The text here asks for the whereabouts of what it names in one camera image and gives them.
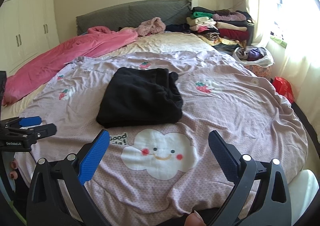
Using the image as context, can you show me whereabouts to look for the black long-sleeve shirt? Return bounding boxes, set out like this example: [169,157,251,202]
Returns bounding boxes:
[96,67,183,128]

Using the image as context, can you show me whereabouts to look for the white bag of clothes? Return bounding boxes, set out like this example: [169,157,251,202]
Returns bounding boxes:
[232,46,274,67]

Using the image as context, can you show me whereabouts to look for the stack of folded clothes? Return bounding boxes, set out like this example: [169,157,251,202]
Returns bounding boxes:
[186,7,254,54]

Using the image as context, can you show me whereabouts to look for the left hand, red nails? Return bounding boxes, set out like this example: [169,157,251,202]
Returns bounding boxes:
[9,160,18,180]

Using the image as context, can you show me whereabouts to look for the right hand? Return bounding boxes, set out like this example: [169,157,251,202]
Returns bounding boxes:
[184,210,206,226]

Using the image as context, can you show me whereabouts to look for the lilac strawberry print quilt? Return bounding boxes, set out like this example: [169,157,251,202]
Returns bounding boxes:
[15,51,308,225]

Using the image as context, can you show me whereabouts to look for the red plastic bag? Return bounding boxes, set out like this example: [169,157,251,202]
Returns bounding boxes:
[272,76,295,104]

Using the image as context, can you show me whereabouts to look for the white wardrobe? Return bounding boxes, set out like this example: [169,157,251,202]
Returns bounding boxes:
[1,0,60,76]

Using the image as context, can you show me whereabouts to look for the floral storage box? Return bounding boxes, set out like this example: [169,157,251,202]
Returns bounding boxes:
[246,65,271,80]

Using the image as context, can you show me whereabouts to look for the pink plush blanket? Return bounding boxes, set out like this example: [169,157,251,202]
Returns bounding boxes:
[2,26,138,106]

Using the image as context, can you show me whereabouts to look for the pink fuzzy garment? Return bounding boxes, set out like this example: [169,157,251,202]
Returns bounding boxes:
[136,17,166,36]

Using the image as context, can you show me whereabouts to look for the dark navy garment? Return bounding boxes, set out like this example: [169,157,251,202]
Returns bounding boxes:
[165,23,191,34]

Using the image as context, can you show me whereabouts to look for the grey quilted headboard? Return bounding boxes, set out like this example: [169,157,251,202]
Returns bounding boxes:
[76,0,192,35]

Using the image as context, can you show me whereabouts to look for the white curtain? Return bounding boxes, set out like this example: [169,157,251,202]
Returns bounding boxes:
[242,0,320,106]

